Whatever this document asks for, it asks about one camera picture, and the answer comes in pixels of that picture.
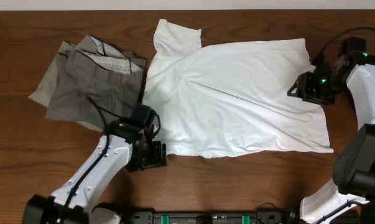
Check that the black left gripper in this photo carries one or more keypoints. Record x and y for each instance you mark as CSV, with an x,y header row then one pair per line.
x,y
156,155

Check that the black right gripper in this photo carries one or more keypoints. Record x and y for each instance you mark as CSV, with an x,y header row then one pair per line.
x,y
304,83

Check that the white t-shirt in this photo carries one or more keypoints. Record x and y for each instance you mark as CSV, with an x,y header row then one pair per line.
x,y
229,100

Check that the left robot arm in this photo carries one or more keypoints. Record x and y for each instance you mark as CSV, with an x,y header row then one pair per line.
x,y
126,143

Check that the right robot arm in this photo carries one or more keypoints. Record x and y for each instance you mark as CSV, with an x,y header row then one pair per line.
x,y
353,180

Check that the grey folded shorts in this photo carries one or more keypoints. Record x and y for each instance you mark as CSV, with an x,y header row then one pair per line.
x,y
95,84

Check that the beige folded garment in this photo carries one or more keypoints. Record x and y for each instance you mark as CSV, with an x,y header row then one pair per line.
x,y
48,83

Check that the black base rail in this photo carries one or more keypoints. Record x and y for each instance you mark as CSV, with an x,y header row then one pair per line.
x,y
266,216

